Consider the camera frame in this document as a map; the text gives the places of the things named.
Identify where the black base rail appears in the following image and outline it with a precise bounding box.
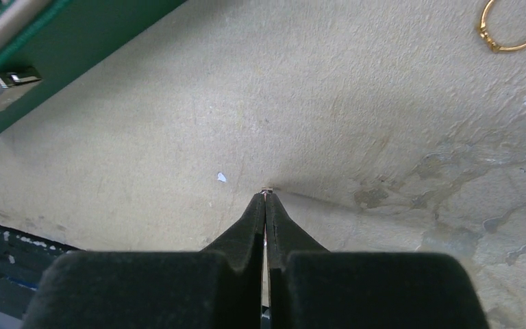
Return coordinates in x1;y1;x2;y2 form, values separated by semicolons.
0;225;75;319

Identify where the gold ring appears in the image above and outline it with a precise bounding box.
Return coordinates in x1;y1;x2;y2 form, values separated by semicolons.
478;0;526;53

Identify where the green jewelry box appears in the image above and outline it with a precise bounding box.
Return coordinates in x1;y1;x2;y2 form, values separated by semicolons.
0;1;182;133

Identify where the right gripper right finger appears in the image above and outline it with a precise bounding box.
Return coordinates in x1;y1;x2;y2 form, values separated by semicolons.
265;194;488;328

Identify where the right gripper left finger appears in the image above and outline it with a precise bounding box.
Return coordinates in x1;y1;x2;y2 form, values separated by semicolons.
23;194;265;328

